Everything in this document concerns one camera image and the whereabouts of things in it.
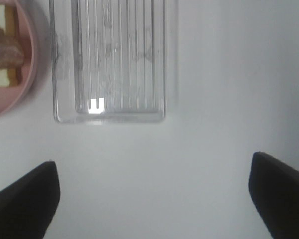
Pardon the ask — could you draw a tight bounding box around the pink plate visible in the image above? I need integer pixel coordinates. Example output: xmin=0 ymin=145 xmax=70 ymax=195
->
xmin=0 ymin=0 xmax=38 ymax=114

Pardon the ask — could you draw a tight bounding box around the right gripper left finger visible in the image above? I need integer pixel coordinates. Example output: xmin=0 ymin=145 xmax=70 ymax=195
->
xmin=0 ymin=161 xmax=60 ymax=239

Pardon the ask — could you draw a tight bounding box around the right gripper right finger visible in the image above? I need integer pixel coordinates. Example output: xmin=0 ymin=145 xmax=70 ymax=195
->
xmin=248 ymin=152 xmax=299 ymax=239

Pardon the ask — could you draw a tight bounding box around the right clear plastic tray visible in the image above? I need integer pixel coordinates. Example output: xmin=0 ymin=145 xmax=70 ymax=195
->
xmin=49 ymin=0 xmax=179 ymax=124

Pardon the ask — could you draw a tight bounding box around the pink bacon strip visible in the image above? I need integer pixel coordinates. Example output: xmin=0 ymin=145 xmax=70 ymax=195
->
xmin=0 ymin=28 xmax=24 ymax=69

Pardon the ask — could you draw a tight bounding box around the bread slice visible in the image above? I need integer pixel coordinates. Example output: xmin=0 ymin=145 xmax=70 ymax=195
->
xmin=0 ymin=4 xmax=20 ymax=87

